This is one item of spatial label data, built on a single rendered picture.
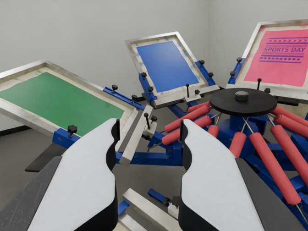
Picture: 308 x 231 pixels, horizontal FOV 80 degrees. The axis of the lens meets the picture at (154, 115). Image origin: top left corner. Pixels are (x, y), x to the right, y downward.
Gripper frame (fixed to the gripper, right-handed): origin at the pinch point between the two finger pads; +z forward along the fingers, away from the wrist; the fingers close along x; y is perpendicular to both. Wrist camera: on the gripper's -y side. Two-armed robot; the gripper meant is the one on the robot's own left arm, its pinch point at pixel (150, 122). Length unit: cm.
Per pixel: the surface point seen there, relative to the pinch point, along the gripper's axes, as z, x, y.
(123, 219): 38, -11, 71
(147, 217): 37, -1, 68
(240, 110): 63, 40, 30
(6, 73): 94, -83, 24
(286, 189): 38, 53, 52
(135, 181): 150, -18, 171
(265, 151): 50, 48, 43
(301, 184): 43, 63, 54
